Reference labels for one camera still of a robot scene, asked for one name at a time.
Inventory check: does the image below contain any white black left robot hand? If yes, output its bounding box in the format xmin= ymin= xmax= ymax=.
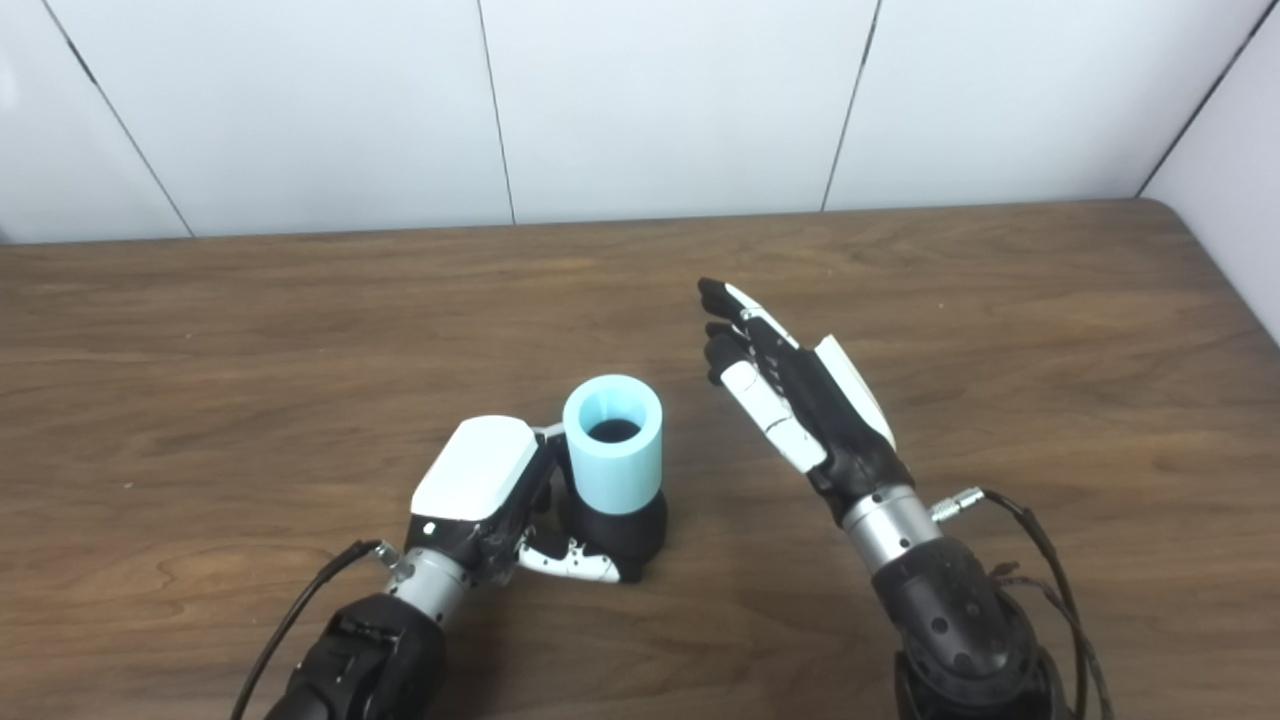
xmin=404 ymin=415 xmax=646 ymax=586

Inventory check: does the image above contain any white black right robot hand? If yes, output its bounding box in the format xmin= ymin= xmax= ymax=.
xmin=697 ymin=277 xmax=916 ymax=526

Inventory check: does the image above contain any light-blue hose piece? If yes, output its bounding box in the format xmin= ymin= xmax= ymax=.
xmin=562 ymin=374 xmax=665 ymax=515

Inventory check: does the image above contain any black funnel-shaped nozzle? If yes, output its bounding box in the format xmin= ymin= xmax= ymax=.
xmin=555 ymin=420 xmax=669 ymax=581

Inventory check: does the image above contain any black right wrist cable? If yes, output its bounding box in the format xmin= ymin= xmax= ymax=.
xmin=930 ymin=486 xmax=1116 ymax=720

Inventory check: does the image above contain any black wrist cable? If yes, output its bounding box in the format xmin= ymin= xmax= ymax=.
xmin=230 ymin=538 xmax=411 ymax=720
xmin=930 ymin=486 xmax=1116 ymax=720

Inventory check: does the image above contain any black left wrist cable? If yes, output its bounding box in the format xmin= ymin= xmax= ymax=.
xmin=230 ymin=538 xmax=411 ymax=720

